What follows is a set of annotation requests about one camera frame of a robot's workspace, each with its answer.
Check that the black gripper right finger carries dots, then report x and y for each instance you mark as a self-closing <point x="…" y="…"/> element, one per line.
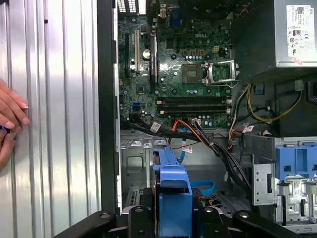
<point x="208" y="223"/>

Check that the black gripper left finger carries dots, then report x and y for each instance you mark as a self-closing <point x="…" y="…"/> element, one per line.
<point x="141" y="223"/>

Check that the hard disk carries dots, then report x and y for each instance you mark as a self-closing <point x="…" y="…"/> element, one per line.
<point x="173" y="178"/>

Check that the silver metal disk bay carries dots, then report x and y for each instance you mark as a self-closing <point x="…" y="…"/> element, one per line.
<point x="133" y="171"/>

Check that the person bare hand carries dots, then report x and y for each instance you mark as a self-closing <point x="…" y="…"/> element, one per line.
<point x="12" y="109"/>

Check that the silver metal drive cage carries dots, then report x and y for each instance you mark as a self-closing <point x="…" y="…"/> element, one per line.
<point x="262" y="178"/>

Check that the blue plastic drive latch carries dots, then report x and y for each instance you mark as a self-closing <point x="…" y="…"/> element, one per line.
<point x="302" y="161"/>

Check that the black RAM slot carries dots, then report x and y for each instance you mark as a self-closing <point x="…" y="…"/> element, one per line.
<point x="193" y="101"/>
<point x="193" y="111"/>

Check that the black open PC case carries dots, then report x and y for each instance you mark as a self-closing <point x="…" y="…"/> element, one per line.
<point x="106" y="99"/>

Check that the CPU socket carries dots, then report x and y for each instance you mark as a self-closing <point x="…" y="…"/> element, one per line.
<point x="193" y="74"/>

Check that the black expansion slot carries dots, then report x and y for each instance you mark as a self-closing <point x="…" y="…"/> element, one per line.
<point x="153" y="59"/>
<point x="126" y="54"/>

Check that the silver coin battery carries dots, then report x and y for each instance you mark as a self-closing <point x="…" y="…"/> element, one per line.
<point x="146" y="54"/>

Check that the green motherboard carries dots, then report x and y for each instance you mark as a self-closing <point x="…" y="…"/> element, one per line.
<point x="173" y="54"/>

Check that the white expansion slot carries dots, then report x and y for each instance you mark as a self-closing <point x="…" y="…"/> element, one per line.
<point x="136" y="49"/>

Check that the blue VGA port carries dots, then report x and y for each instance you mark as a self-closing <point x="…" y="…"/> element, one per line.
<point x="175" y="21"/>

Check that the grey power supply box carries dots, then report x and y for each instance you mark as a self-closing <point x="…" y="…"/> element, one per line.
<point x="281" y="24"/>

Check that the metal socket cover frame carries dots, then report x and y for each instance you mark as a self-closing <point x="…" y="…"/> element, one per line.
<point x="220" y="62"/>

